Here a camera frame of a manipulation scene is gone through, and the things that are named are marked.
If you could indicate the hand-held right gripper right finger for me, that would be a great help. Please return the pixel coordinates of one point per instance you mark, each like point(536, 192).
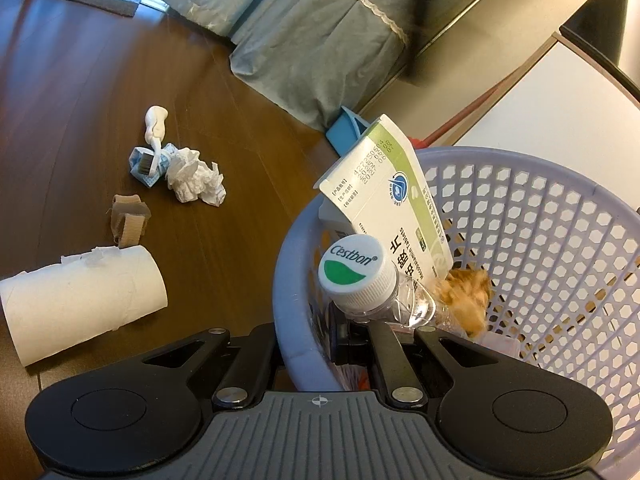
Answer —
point(345, 347)

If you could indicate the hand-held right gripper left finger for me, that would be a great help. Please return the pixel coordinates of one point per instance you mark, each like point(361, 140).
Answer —
point(262, 347)

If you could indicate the purple plastic mesh basket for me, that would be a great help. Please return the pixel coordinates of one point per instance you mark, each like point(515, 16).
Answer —
point(287, 300)

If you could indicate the clear bottle white cap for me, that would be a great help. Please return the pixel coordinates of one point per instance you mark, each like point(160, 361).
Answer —
point(350, 275)

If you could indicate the golden wrapper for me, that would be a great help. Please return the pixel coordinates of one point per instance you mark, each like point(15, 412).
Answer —
point(465, 295)

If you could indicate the white green medicine box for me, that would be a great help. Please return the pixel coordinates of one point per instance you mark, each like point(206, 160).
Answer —
point(390, 185)

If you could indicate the white paper cup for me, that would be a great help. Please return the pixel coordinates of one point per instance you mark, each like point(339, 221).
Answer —
point(85, 300)

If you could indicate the white tissue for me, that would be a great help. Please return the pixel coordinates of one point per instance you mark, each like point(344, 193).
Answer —
point(192, 177)

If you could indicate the blue white packet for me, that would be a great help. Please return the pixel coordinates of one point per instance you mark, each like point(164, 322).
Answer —
point(142, 172)

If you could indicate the blue dustpan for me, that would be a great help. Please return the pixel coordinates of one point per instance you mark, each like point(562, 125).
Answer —
point(345, 132)

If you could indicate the red broom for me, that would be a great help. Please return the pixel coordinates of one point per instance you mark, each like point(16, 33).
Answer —
point(470, 110)

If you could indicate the grey-blue bed cover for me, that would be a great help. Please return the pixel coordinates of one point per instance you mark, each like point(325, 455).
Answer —
point(310, 60)

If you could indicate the white wooden sideboard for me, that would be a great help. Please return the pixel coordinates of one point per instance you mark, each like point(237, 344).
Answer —
point(560, 100)

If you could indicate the metal pole teal hook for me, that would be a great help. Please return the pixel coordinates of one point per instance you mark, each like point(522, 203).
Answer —
point(465, 15)

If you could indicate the black flat panel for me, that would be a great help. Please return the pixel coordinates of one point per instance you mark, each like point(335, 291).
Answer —
point(595, 15)

